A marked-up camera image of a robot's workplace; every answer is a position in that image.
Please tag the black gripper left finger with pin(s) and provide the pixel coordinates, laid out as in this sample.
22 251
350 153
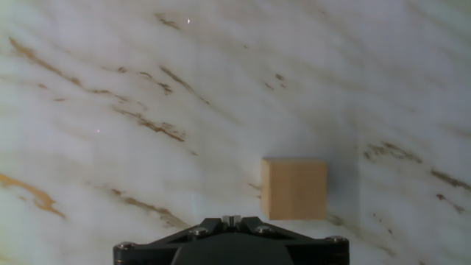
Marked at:
154 250

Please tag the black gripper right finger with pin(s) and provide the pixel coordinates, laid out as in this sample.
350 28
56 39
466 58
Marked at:
320 252

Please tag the marble pattern table mat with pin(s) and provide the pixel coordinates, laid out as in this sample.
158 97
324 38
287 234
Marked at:
221 110

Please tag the small wooden block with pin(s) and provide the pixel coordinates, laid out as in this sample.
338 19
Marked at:
294 189

